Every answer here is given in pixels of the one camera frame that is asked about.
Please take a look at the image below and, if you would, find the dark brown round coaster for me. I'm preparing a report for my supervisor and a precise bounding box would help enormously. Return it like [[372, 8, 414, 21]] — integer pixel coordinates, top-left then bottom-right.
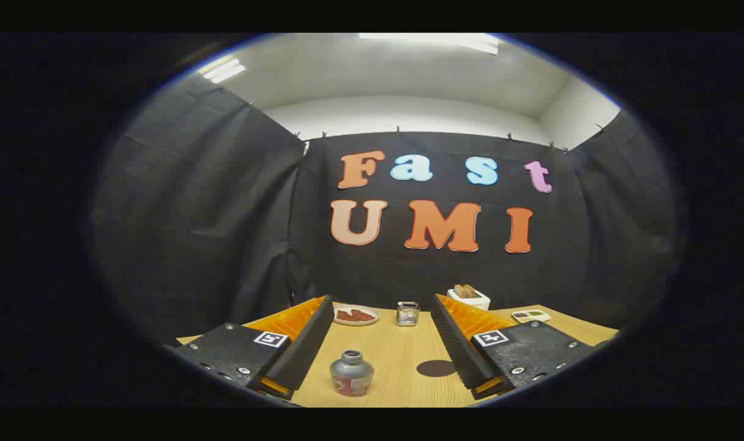
[[416, 360, 458, 378]]

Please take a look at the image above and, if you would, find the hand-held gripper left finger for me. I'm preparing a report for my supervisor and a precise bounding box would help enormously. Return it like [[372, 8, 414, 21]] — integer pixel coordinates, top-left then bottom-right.
[[175, 295, 335, 402]]

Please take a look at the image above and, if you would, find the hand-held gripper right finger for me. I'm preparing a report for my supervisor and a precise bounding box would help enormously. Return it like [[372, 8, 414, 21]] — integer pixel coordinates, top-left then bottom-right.
[[430, 293, 595, 400]]

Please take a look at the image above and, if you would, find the wooden table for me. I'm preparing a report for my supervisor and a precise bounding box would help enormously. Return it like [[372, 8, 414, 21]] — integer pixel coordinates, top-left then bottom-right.
[[176, 303, 620, 408]]

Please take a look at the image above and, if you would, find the white toaster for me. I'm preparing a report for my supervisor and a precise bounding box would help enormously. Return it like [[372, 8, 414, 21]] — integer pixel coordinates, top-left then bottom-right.
[[447, 288, 491, 311]]

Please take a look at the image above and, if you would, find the silver juice bottle pink label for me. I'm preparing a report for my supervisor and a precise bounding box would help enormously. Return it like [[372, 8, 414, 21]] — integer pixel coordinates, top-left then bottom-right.
[[330, 350, 374, 397]]

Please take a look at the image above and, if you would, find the white round plate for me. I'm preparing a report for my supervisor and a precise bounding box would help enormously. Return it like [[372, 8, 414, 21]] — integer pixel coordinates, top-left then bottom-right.
[[333, 304, 381, 326]]

